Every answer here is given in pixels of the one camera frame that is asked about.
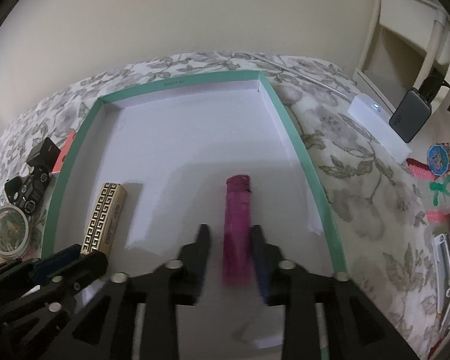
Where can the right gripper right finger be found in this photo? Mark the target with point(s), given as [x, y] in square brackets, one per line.
[282, 282]

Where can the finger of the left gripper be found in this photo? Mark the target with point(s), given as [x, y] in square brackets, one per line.
[45, 266]
[33, 309]

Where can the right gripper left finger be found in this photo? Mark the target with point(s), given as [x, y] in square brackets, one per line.
[177, 282]

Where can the round clear hair-tie jar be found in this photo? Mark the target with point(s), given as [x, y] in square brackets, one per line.
[15, 233]

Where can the magenta lighter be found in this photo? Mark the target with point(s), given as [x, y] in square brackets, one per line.
[236, 232]

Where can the black toy car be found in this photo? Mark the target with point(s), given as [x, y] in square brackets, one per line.
[26, 193]

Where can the gold black patterned lighter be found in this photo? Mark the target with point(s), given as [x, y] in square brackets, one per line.
[104, 219]

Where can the black power adapter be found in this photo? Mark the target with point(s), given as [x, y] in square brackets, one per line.
[44, 154]

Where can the floral grey white blanket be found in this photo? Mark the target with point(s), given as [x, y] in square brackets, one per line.
[376, 202]

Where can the green rimmed white tray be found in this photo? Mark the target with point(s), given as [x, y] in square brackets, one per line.
[172, 144]

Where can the silver hair clip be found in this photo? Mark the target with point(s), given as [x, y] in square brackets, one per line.
[441, 253]

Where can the white rectangular device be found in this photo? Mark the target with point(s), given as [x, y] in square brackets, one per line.
[375, 119]

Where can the round blue cartoon tin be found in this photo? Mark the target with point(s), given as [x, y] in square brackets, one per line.
[438, 158]

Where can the dark grey power bank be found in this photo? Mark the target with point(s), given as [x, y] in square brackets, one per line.
[411, 115]

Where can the white wooden shelf unit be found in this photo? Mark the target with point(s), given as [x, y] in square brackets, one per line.
[406, 41]

